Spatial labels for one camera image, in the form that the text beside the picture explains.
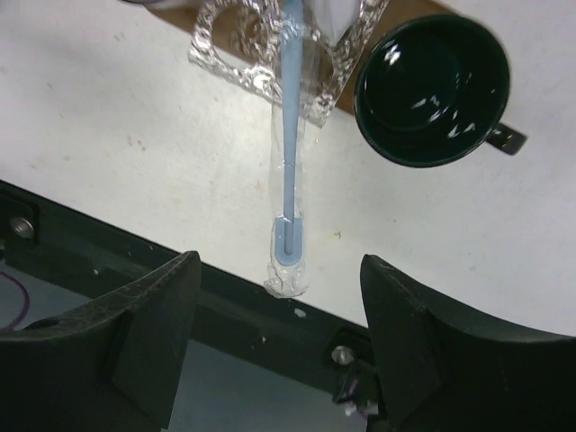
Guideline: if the toothbrush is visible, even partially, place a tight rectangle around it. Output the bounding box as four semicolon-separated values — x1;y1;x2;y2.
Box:
265;13;310;299

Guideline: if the translucent purple cup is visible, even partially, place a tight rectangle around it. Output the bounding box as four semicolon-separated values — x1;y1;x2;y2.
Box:
122;0;203;10

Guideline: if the oval wooden tray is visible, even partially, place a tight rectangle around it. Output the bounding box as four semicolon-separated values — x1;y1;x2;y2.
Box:
163;1;451;126

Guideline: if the blue toothpaste tube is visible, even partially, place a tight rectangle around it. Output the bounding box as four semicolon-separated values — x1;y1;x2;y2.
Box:
279;0;314;27

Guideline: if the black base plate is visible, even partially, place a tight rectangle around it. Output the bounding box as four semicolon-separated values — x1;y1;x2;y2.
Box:
1;183;381;404

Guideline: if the dark green enamel mug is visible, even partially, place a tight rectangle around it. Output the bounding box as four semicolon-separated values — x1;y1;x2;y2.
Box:
354;14;527;168

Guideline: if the clear plastic bag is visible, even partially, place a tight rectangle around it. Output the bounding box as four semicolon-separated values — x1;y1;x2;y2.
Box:
188;1;388;127

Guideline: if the white toothpaste tube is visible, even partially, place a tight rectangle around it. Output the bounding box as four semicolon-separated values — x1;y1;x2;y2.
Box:
311;0;361;45

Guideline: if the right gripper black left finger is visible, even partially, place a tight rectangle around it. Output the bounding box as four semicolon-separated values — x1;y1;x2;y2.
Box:
1;251;202;431

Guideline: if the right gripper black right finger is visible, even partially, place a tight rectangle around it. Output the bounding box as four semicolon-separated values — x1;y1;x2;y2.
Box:
360;255;575;431

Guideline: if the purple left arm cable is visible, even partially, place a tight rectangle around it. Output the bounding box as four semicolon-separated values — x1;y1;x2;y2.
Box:
0;272;31;332

